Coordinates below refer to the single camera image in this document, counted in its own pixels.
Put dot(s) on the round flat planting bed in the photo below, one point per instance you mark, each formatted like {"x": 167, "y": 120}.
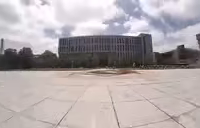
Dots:
{"x": 109, "y": 71}

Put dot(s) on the curved glass-fronted building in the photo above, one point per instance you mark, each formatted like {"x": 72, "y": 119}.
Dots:
{"x": 104, "y": 48}

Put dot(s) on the pale stone slab plaza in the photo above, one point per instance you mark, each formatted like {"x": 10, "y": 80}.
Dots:
{"x": 98, "y": 96}

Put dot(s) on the row of dark trees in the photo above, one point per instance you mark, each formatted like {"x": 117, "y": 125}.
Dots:
{"x": 24, "y": 60}

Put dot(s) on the dark low building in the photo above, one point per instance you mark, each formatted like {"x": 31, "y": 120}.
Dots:
{"x": 179, "y": 56}

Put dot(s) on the tall thin tower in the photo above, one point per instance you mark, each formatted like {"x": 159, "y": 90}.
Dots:
{"x": 1, "y": 46}

